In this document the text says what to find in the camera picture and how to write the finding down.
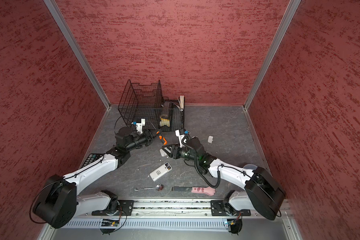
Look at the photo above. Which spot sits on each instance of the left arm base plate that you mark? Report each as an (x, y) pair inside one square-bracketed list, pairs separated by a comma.
[(116, 208)]

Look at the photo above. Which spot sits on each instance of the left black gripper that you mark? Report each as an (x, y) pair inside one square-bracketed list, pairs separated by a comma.
[(148, 135)]

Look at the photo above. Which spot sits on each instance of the black calculator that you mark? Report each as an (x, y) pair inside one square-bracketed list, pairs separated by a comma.
[(91, 158)]

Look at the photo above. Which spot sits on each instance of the yellow black brush in basket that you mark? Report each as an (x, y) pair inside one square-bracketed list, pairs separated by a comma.
[(165, 118)]

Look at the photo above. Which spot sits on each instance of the pink cat paw spatula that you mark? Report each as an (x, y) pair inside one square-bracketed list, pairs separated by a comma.
[(196, 190)]

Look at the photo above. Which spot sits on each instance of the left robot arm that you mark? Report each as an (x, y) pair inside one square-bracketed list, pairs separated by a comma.
[(60, 199)]

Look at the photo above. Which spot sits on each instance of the wooden sticks in basket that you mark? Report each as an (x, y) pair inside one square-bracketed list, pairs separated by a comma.
[(182, 102)]

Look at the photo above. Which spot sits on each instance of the grey white remote control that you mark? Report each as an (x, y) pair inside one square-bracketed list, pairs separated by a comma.
[(164, 153)]

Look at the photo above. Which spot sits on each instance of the metal spoon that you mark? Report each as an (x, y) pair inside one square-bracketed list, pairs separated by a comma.
[(158, 187)]

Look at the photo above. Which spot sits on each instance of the black wire basket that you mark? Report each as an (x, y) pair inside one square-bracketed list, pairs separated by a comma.
[(140, 101)]

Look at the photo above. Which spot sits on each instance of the orange black screwdriver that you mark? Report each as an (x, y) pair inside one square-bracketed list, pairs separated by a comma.
[(162, 138)]

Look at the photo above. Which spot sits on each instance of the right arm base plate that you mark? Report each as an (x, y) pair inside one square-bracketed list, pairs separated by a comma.
[(220, 208)]

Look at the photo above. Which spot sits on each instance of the white air conditioner remote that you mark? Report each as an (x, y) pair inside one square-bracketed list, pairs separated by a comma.
[(160, 171)]

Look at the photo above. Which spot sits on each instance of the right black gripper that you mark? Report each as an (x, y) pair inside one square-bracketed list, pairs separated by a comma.
[(174, 148)]

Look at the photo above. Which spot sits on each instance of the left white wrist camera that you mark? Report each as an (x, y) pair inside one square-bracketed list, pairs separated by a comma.
[(139, 125)]

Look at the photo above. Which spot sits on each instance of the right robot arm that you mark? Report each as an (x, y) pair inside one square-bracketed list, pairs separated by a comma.
[(261, 192)]

